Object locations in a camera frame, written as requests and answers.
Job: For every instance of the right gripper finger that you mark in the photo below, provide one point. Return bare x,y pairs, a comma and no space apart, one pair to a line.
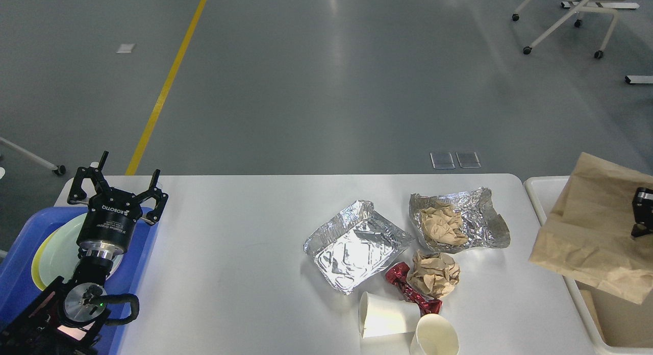
642,207

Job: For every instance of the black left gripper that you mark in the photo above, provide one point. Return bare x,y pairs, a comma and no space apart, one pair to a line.
109,225

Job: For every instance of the brown paper sheet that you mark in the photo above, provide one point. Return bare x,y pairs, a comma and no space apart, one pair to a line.
587,235

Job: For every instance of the mint green plate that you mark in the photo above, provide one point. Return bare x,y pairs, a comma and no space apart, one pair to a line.
70,230

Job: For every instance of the aluminium foil tray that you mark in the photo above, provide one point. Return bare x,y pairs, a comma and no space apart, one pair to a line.
481,223
355,244

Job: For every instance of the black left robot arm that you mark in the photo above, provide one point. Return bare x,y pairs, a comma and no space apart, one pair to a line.
68,316

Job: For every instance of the white chair leg left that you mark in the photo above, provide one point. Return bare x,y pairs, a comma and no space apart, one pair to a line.
58,170

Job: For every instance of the yellow plate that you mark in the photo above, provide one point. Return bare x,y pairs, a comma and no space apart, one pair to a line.
48,262

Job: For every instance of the white metal bar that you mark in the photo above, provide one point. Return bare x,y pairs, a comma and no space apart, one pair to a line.
635,79

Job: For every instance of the beige plastic bin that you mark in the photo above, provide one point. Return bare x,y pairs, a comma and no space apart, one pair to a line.
614,325

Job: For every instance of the blue plastic tray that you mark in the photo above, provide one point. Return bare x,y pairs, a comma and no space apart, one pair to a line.
18,289

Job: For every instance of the right floor socket cover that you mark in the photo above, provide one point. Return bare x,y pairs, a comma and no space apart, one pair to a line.
468,159

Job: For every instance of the floor socket cover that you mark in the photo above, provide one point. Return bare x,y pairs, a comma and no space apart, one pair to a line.
468,159
442,161

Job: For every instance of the left floor socket cover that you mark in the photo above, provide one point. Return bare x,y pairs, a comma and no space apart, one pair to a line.
442,161

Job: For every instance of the crumpled brown paper ball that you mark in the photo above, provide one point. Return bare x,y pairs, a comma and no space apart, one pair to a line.
434,275

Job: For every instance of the flat aluminium foil tray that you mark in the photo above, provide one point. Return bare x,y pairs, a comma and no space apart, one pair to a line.
355,244

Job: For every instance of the upright white paper cup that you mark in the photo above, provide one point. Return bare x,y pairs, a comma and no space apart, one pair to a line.
434,335

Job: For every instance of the red foil wrapper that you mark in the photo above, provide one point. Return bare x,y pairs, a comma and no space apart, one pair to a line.
397,275

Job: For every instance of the lying white paper cup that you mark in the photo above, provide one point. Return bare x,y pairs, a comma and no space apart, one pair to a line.
380,316

